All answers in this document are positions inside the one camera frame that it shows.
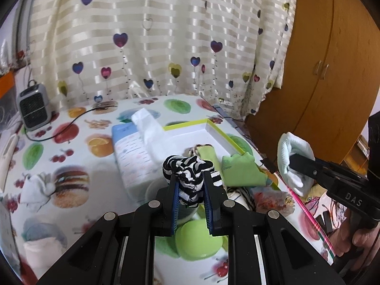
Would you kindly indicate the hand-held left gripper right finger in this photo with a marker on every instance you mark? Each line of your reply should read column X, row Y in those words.
column 209, row 206

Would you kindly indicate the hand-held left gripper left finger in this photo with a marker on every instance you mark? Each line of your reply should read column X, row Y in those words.
column 175, row 204

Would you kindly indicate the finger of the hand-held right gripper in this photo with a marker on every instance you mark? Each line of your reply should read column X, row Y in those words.
column 308, row 167

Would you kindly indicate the black and white striped sock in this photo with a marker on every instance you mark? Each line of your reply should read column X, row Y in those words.
column 190, row 178
column 246, row 197

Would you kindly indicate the green cloth with logo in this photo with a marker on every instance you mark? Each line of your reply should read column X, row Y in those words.
column 240, row 172

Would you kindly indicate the orange and white plastic packet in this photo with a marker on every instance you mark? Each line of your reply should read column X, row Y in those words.
column 273, row 200

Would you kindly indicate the white tray with green rim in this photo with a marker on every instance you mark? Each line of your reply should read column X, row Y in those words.
column 190, row 133

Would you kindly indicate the person's right hand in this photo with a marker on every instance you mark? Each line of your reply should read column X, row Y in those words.
column 356, row 239

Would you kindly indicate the small black adapter box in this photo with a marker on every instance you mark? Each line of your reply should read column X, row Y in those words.
column 268, row 165

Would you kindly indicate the thin pink hoop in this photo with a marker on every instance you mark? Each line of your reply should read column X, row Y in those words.
column 308, row 216

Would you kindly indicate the light green cloth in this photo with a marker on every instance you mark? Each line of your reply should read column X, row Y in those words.
column 207, row 157

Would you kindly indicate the blue and white tissue pack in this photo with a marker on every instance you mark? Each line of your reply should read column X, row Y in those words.
column 130, row 154

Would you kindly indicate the fruit print tablecloth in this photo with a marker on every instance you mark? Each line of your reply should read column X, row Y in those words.
column 89, row 160

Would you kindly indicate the brown wooden wardrobe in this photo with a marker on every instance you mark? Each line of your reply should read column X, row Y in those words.
column 326, row 65

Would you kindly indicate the grey and white sock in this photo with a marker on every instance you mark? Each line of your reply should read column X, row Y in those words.
column 35, row 191

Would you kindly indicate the small grey desk heater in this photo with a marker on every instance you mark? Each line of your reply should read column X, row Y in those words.
column 32, row 107

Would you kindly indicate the long white paper package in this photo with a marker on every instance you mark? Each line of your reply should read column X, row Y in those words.
column 7, row 154

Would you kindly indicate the cream striped heart curtain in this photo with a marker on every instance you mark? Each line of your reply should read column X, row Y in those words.
column 148, row 20

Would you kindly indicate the clear container with orange rim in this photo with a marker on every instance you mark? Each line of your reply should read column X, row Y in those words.
column 6, row 80

